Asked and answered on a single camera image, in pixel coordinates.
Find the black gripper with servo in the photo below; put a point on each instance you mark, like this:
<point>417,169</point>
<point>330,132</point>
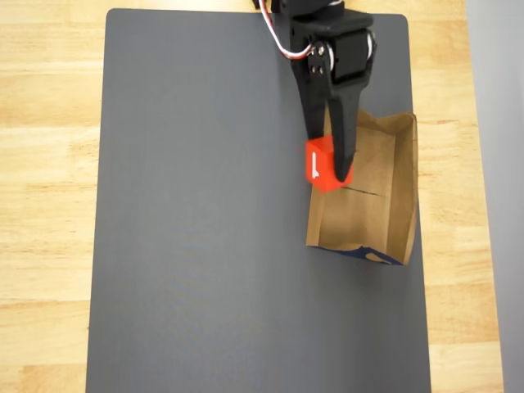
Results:
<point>347,61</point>

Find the red cube with white letter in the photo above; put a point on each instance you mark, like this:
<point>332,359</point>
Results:
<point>323,163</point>

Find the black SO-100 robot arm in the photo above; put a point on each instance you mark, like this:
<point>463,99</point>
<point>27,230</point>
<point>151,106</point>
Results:
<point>303,5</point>

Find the brown paper box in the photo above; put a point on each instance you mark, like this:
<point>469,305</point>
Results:
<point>368,217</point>

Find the grey rubber mat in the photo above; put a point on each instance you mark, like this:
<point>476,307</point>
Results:
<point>204,204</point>

